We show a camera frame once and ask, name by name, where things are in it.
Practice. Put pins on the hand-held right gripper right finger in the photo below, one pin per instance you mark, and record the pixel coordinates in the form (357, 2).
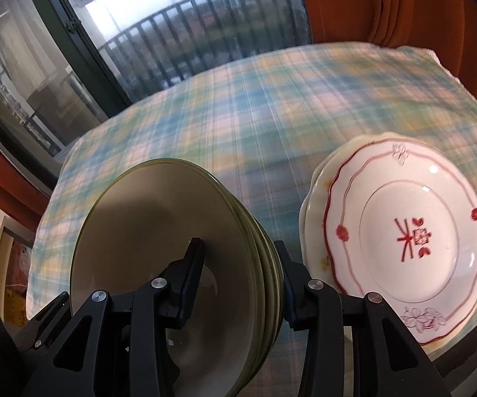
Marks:
(294, 297)

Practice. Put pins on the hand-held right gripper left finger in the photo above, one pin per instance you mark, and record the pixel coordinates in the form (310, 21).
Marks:
(188, 281)

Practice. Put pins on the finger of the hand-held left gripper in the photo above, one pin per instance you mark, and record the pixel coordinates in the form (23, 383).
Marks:
(50, 318)

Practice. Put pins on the scalloped yellow floral plate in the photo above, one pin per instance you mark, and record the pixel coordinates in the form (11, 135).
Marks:
(309, 235)

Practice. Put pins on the white plate red pattern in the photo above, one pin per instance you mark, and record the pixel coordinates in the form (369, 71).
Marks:
(408, 235)

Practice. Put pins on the wooden side shelf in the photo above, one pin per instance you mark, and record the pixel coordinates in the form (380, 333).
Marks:
(10, 264)

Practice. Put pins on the orange curtain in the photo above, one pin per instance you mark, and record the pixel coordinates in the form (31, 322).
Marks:
(346, 4)
(6, 190)

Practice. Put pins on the plaid tablecloth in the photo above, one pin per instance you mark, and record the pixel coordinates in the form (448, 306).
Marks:
(242, 132)

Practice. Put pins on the white hanging garment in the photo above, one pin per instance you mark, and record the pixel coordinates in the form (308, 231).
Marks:
(19, 41)

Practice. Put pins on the dark balcony railing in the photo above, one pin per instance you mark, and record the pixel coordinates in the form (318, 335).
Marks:
(193, 1)

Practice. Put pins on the dark green window frame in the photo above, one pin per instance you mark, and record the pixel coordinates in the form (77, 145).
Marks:
(85, 49)

